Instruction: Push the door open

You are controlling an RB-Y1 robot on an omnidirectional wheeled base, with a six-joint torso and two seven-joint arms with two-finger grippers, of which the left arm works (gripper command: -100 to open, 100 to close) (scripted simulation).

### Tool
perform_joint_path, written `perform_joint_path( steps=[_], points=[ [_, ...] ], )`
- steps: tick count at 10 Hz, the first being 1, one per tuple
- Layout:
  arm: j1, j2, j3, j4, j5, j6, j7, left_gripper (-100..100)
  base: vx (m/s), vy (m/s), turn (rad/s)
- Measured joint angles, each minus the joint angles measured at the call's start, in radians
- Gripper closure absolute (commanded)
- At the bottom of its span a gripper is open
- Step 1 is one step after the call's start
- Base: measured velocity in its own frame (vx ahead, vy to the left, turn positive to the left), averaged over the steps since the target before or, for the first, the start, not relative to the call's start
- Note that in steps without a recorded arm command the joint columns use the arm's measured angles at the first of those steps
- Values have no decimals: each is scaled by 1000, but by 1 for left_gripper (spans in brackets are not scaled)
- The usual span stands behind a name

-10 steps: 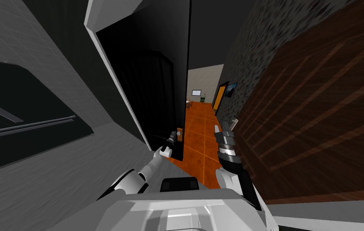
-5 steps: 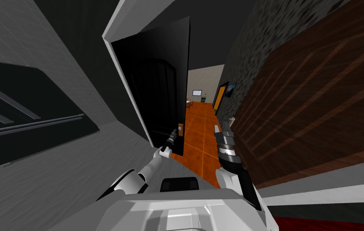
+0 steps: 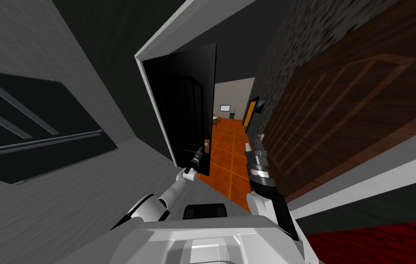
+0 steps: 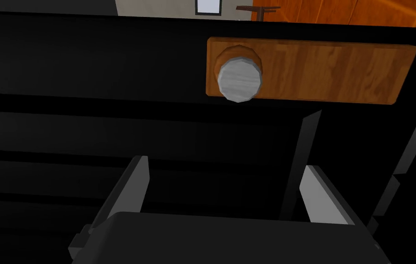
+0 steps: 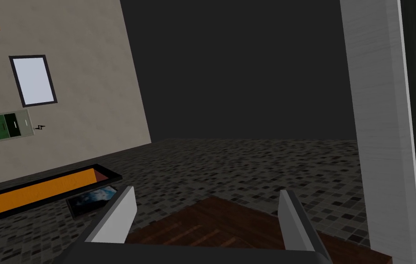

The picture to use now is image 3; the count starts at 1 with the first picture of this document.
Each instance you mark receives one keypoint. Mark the dark window with grey bars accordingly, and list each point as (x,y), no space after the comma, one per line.
(28,132)

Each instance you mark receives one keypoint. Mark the brown wooden door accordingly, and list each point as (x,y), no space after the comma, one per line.
(347,99)

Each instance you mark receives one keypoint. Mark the blue picture on wall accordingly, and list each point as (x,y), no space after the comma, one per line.
(261,105)

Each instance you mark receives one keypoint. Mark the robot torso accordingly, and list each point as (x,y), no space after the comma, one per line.
(208,242)

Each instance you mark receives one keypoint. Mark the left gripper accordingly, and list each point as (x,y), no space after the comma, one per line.
(192,165)

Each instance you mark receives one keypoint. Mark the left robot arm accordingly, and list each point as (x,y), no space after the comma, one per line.
(171,192)

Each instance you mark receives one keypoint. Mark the green appliance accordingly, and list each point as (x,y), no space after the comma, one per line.
(232,114)

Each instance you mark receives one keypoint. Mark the table with chairs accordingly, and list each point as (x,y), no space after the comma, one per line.
(216,120)

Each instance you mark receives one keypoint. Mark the orange door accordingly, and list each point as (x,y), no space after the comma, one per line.
(250,113)

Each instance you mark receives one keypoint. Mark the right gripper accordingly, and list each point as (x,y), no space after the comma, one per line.
(257,157)

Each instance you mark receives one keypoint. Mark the black door leaf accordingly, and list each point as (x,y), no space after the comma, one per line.
(182,110)

